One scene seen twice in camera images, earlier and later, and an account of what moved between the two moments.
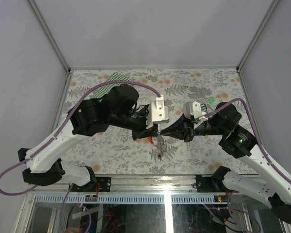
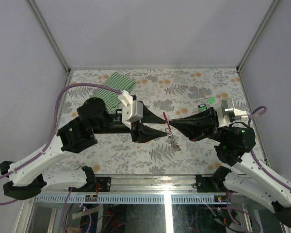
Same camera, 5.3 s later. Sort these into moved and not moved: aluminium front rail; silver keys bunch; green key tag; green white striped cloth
Moved: silver keys bunch
Not moved: green key tag; aluminium front rail; green white striped cloth
